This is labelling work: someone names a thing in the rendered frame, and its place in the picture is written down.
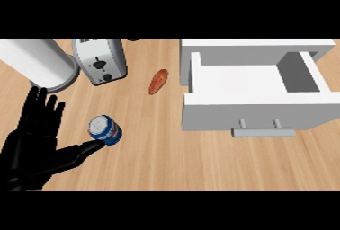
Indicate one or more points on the silver toaster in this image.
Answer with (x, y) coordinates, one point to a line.
(100, 61)

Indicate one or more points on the white open drawer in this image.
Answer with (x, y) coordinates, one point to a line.
(258, 99)

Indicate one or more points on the small black object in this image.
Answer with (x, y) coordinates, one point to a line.
(133, 39)

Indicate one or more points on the orange sweet potato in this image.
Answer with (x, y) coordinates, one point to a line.
(158, 81)

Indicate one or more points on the white paper towel roll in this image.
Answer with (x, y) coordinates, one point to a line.
(37, 63)

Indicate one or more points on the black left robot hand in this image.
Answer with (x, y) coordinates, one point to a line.
(32, 151)

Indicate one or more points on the blue and white can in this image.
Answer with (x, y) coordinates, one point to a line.
(106, 130)

